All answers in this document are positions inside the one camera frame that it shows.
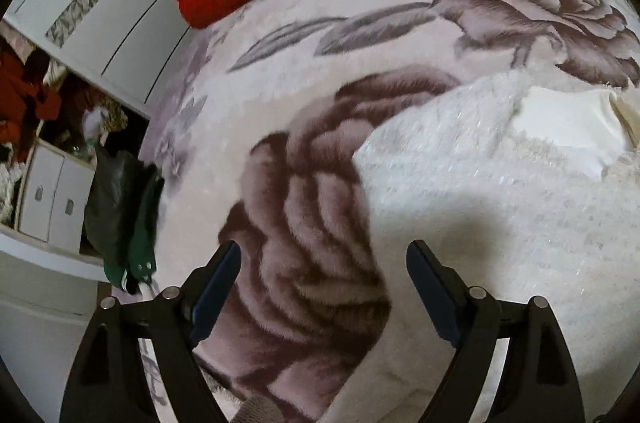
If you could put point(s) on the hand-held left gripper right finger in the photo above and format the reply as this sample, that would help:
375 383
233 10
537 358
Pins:
435 295

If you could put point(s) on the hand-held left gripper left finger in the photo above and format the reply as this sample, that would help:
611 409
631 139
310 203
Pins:
215 295

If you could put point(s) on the white fluffy garment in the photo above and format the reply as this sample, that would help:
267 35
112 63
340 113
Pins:
475 213

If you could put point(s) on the red hanging clothes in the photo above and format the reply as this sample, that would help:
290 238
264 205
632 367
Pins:
25 103

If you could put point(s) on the green and black jacket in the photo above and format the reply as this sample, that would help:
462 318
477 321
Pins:
120 208

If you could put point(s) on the white drawer cabinet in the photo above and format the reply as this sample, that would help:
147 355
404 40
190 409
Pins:
55 198

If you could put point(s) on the floral plush blanket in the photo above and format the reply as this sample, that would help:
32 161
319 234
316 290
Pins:
300 113

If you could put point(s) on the patterned cloth pile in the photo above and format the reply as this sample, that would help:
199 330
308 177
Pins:
97 115

